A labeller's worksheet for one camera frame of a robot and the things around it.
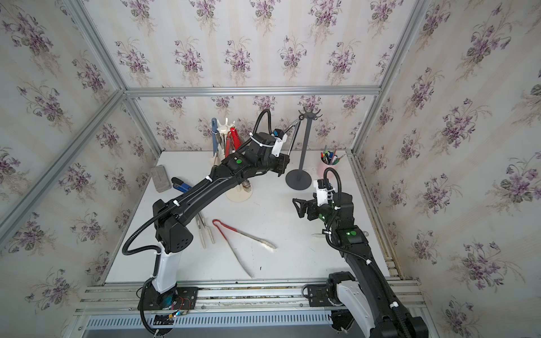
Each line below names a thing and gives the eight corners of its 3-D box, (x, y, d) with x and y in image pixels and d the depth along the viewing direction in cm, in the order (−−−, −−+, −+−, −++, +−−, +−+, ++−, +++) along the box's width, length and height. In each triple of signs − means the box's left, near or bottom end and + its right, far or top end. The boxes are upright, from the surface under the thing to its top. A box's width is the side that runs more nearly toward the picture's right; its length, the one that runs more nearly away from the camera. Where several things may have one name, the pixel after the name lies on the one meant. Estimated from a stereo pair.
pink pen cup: (318, 179, 110) (323, 164, 101) (316, 166, 116) (320, 150, 106) (336, 179, 110) (342, 164, 101) (332, 166, 116) (338, 151, 107)
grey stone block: (159, 193, 104) (156, 189, 101) (152, 172, 113) (149, 168, 110) (171, 188, 106) (169, 184, 103) (164, 168, 115) (162, 163, 112)
